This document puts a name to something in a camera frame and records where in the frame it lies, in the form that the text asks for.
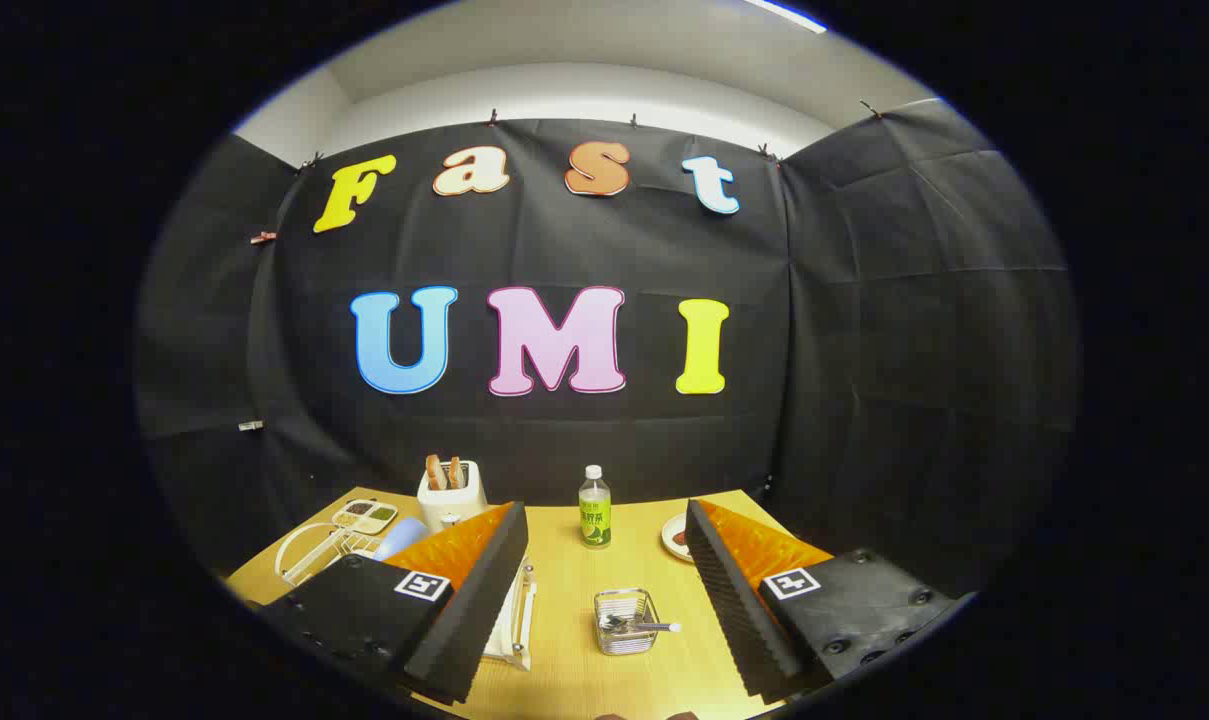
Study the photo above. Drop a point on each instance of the blue plate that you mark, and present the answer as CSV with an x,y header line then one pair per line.
x,y
401,538

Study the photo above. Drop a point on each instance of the white toaster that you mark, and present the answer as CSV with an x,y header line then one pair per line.
x,y
454,505

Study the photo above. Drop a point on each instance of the green label drink bottle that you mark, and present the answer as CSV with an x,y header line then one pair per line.
x,y
595,520

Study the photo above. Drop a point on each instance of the black backdrop cloth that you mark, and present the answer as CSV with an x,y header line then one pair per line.
x,y
614,250

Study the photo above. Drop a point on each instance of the ceiling light strip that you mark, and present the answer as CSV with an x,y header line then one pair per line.
x,y
784,14

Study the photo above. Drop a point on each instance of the toast slice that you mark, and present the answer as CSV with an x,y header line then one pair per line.
x,y
455,472
435,472

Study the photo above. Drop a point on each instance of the metal spoon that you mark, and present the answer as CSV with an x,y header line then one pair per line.
x,y
654,627

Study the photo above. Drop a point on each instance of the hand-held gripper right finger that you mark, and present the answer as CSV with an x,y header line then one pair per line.
x,y
739,610

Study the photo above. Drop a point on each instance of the small white dish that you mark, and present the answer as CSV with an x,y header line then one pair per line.
x,y
670,535

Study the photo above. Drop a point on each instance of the divided white snack tray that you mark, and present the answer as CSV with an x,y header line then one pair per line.
x,y
364,517

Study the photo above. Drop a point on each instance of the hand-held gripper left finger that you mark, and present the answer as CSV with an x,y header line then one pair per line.
x,y
474,620

